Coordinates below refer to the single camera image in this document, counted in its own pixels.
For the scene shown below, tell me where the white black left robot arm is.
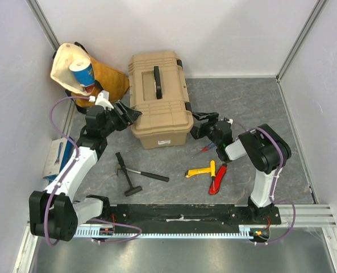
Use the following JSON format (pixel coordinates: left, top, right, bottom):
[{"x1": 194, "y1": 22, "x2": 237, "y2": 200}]
[{"x1": 28, "y1": 101, "x2": 142, "y2": 242}]

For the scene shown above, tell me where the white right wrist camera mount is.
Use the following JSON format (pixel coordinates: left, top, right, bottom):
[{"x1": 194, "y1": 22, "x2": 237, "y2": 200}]
[{"x1": 223, "y1": 118, "x2": 234, "y2": 124}]

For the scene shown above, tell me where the tan leather tool bag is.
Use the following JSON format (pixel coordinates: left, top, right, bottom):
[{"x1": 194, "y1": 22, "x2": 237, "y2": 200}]
[{"x1": 50, "y1": 42, "x2": 130, "y2": 113}]

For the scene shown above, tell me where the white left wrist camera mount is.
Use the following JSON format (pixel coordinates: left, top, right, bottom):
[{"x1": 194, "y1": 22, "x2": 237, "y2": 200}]
[{"x1": 89, "y1": 90, "x2": 114, "y2": 110}]

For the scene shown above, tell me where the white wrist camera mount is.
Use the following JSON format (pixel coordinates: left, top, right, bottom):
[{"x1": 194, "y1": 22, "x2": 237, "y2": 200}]
[
  {"x1": 89, "y1": 90, "x2": 114, "y2": 110},
  {"x1": 223, "y1": 118, "x2": 234, "y2": 124}
]

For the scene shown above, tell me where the red box cutter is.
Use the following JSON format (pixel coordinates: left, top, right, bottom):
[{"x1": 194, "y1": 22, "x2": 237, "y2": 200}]
[{"x1": 209, "y1": 163, "x2": 227, "y2": 195}]

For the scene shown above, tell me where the grey slotted cable duct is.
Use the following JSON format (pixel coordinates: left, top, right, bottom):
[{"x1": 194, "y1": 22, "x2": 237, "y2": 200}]
[{"x1": 74, "y1": 221, "x2": 264, "y2": 239}]

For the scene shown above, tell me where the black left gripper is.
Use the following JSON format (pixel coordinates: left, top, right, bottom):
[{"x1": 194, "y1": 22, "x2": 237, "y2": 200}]
[{"x1": 102, "y1": 101, "x2": 143, "y2": 137}]

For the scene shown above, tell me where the blue red handled screwdriver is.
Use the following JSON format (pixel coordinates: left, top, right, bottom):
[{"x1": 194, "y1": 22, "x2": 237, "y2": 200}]
[{"x1": 192, "y1": 143, "x2": 215, "y2": 159}]

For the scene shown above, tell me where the black rubber mallet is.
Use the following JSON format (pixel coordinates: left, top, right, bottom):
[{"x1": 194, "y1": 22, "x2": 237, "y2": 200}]
[{"x1": 115, "y1": 152, "x2": 142, "y2": 197}]

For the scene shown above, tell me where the tan plastic tool box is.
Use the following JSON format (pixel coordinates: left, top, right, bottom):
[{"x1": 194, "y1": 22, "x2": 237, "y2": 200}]
[{"x1": 128, "y1": 51, "x2": 194, "y2": 150}]

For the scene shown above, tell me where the yellow box cutter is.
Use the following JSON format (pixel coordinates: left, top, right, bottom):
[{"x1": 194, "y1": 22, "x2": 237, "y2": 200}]
[{"x1": 185, "y1": 167, "x2": 211, "y2": 178}]

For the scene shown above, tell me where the blue packaged tool card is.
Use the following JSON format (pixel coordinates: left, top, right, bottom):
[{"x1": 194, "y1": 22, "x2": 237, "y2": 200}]
[{"x1": 42, "y1": 138, "x2": 73, "y2": 185}]

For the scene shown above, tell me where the black handled claw hammer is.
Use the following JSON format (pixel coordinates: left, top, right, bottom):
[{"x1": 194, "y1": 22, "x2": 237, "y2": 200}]
[{"x1": 126, "y1": 168, "x2": 169, "y2": 182}]

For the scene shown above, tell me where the yellow handled screwdriver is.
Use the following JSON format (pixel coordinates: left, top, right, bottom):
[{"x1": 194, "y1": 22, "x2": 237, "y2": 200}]
[{"x1": 210, "y1": 160, "x2": 216, "y2": 191}]

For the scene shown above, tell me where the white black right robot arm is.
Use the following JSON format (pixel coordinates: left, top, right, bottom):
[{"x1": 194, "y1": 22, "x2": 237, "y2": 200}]
[{"x1": 190, "y1": 112, "x2": 292, "y2": 224}]

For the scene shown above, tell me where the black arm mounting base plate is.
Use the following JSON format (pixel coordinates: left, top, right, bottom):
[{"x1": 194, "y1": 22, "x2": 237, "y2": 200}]
[{"x1": 98, "y1": 204, "x2": 281, "y2": 227}]

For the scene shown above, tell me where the blue paper towel roll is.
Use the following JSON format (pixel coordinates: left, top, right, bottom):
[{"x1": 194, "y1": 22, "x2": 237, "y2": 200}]
[{"x1": 69, "y1": 59, "x2": 95, "y2": 87}]

